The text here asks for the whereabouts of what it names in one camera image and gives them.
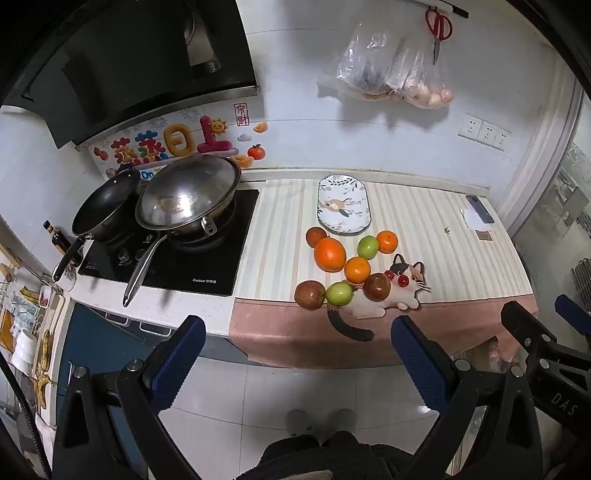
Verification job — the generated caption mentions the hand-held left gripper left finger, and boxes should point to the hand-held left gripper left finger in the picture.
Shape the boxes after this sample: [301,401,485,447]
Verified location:
[53,315,207,480]

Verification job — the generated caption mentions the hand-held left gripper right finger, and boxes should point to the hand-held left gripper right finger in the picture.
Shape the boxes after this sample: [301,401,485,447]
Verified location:
[390,315,544,480]

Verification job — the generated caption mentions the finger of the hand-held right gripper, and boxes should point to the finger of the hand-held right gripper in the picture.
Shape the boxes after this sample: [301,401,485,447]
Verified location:
[501,301,561,354]
[554,294,591,330]

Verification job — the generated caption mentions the red apple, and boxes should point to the red apple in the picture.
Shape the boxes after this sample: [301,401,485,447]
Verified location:
[294,280,327,311]
[363,272,392,302]

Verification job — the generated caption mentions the medium orange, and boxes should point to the medium orange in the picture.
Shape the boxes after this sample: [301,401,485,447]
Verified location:
[344,257,372,284]

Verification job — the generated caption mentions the large bright orange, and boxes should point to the large bright orange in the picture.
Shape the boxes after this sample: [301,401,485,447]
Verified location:
[314,237,347,272]

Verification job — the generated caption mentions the oval floral ceramic plate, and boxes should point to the oval floral ceramic plate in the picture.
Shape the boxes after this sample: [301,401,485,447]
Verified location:
[317,174,373,236]

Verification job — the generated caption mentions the blue kitchen cabinet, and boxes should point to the blue kitchen cabinet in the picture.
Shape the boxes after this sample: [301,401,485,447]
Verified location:
[58,302,252,480]

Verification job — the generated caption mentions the cat-shaped mat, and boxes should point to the cat-shaped mat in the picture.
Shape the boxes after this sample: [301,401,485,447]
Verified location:
[327,253,432,343]

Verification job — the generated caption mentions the striped pink tablecloth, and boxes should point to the striped pink tablecloth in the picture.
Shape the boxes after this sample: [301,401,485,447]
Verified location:
[228,178,541,370]

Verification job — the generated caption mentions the black gas stove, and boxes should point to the black gas stove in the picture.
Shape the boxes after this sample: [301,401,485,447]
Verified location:
[78,188,260,297]

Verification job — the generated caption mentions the white paper sheet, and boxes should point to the white paper sheet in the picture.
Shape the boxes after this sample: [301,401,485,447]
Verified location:
[460,207,493,232]

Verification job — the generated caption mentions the dark smartphone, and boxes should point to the dark smartphone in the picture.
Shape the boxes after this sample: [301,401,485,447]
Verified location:
[465,195,495,224]

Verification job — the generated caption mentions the grey slipper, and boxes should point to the grey slipper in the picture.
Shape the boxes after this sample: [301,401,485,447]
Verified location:
[285,409,320,437]

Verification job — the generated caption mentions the banana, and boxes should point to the banana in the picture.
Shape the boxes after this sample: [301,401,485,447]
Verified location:
[38,329,52,373]
[35,374,57,409]

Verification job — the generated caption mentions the stack of white bowls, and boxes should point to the stack of white bowls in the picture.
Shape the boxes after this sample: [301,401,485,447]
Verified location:
[11,329,38,370]

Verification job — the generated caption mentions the stainless steel wok with lid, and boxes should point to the stainless steel wok with lid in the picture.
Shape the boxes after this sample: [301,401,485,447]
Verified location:
[122,154,243,308]

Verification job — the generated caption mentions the dark sauce bottle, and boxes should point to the dark sauce bottle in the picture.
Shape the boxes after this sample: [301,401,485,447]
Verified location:
[43,220,75,259]

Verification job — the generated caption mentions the black frying pan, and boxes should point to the black frying pan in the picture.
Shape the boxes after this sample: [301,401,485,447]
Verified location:
[52,169,141,283]

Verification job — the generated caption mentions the clear plastic bag of eggs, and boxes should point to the clear plastic bag of eggs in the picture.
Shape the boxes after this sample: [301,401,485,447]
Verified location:
[385,37,455,110]

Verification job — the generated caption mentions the clear plastic bag dark contents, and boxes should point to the clear plastic bag dark contents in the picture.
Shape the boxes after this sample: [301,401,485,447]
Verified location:
[317,22,402,100]

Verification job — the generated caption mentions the black range hood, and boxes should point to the black range hood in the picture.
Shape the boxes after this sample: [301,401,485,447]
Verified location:
[0,0,258,149]

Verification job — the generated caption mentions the black cable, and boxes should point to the black cable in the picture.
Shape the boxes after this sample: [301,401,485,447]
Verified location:
[0,355,52,480]

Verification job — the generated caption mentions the white wall socket panel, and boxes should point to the white wall socket panel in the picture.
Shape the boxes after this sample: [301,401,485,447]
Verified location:
[458,113,512,152]

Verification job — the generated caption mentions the colourful wall stickers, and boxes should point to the colourful wall stickers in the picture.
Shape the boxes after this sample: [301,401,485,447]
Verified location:
[92,102,269,182]

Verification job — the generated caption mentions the red-handled scissors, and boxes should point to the red-handled scissors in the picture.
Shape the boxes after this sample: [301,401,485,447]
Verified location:
[425,6,454,66]

